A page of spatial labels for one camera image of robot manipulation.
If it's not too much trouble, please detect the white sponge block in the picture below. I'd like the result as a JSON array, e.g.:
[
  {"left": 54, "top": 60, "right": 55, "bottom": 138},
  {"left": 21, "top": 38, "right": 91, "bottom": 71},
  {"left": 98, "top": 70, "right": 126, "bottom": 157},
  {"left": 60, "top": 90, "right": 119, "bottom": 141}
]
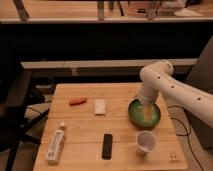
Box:
[{"left": 95, "top": 99, "right": 106, "bottom": 115}]

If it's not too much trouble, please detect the black chair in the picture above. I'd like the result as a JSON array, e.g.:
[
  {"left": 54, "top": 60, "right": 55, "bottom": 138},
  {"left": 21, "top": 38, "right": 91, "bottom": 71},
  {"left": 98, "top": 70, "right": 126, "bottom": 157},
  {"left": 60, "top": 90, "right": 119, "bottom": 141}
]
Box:
[{"left": 0, "top": 62, "right": 49, "bottom": 171}]

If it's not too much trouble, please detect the green bowl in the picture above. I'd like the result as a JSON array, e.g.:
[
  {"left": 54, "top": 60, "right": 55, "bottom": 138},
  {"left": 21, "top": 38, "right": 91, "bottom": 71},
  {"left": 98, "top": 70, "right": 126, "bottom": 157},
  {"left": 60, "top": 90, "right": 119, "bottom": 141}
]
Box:
[{"left": 128, "top": 99, "right": 161, "bottom": 130}]

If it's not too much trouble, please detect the black remote control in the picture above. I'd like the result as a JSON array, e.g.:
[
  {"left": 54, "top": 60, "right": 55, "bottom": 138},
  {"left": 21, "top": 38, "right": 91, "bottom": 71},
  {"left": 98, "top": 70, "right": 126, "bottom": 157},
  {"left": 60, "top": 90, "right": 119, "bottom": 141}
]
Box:
[{"left": 102, "top": 134, "right": 113, "bottom": 159}]

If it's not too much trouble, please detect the black cable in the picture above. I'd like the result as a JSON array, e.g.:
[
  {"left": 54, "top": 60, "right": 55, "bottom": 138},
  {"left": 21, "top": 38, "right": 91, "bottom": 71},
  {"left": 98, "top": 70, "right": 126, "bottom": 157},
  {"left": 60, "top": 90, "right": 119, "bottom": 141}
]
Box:
[{"left": 167, "top": 105, "right": 204, "bottom": 171}]

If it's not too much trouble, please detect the clear plastic cup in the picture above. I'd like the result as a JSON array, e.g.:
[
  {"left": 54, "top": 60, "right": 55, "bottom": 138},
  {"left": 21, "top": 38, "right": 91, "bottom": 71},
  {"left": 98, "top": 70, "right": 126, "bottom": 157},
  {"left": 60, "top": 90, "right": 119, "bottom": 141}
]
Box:
[{"left": 136, "top": 130, "right": 157, "bottom": 156}]

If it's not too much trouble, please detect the white plastic bottle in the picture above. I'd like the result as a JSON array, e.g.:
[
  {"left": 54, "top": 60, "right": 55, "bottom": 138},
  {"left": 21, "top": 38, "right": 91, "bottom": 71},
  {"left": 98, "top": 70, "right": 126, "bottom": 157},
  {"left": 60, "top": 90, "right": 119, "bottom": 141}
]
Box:
[{"left": 45, "top": 122, "right": 66, "bottom": 165}]

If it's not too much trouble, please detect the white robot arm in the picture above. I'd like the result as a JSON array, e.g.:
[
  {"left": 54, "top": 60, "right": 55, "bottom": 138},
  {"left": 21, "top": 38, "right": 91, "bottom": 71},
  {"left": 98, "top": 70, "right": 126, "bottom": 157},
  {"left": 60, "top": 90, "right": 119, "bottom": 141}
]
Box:
[{"left": 138, "top": 60, "right": 213, "bottom": 128}]

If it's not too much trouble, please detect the wooden table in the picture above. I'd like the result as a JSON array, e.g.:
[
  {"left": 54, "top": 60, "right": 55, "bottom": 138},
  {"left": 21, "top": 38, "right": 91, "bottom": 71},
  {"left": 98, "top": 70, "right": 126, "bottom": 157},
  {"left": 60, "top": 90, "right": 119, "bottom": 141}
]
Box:
[{"left": 33, "top": 83, "right": 187, "bottom": 171}]

